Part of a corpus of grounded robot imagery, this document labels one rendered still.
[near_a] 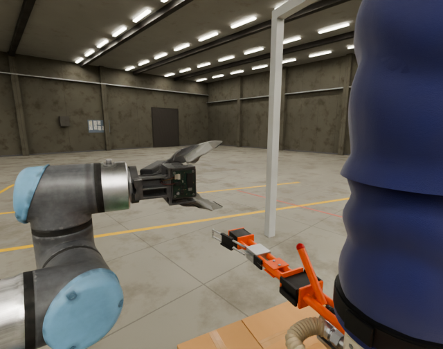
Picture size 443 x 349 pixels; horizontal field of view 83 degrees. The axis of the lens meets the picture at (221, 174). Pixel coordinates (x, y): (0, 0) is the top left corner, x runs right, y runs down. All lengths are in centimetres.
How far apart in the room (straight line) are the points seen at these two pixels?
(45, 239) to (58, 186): 9
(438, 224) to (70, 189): 54
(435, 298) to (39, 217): 59
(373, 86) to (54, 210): 52
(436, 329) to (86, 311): 48
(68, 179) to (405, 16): 53
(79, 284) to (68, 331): 5
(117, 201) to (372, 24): 48
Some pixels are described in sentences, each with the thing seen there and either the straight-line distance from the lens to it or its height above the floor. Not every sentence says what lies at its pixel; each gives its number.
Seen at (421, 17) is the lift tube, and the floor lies 182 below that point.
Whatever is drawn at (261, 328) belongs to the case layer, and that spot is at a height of 54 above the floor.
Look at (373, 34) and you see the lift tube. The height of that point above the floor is 182.
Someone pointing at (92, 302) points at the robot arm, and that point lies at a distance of 37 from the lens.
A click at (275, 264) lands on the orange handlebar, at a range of 86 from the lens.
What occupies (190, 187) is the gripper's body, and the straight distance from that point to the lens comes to 47.
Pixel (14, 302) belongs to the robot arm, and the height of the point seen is 150.
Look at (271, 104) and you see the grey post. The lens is 374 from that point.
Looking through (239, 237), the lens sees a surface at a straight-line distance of 100.
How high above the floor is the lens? 169
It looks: 11 degrees down
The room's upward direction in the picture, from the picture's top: straight up
